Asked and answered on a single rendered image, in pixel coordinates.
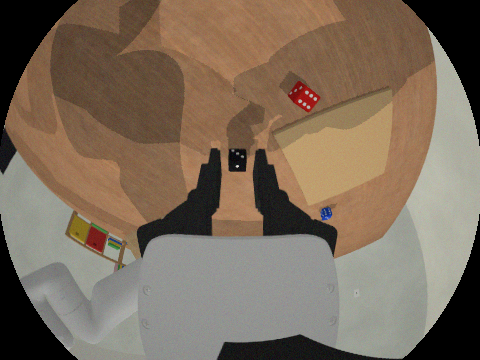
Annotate red die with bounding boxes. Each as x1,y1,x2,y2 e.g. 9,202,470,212
288,81,320,112

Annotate tan flat mat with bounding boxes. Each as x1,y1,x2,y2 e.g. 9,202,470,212
273,88,393,206

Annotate blue die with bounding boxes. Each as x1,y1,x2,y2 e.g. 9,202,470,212
320,207,332,220

